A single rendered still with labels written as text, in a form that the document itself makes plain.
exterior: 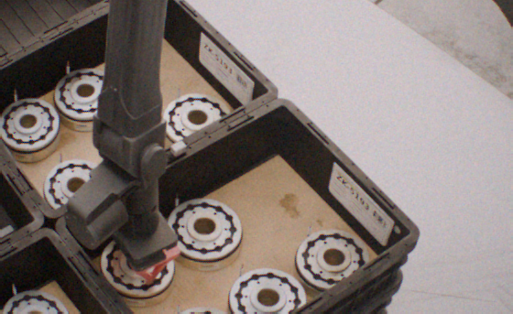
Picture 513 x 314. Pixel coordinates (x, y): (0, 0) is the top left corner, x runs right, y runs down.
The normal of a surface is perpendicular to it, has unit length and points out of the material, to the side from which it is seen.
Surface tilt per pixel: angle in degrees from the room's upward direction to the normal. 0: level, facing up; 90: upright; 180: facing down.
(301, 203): 0
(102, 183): 10
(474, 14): 0
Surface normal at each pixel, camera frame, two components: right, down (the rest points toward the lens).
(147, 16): 0.72, 0.50
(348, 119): 0.09, -0.64
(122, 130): -0.64, 0.42
